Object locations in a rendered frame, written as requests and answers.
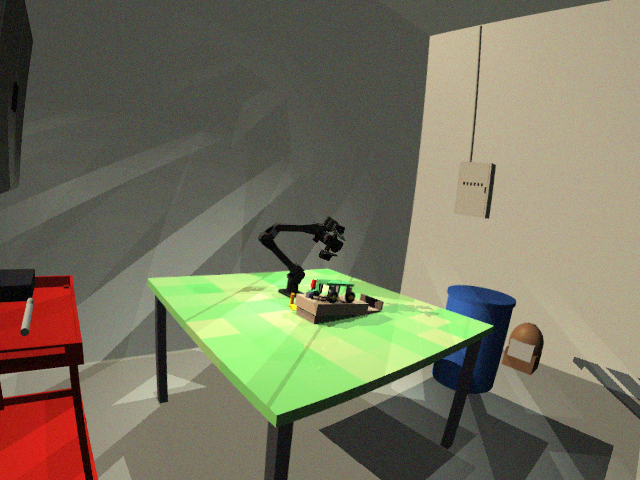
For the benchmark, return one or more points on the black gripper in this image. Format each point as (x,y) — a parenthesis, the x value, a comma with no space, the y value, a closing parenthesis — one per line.
(330,240)

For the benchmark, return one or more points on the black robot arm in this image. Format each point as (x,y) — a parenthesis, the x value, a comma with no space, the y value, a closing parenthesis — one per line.
(296,274)

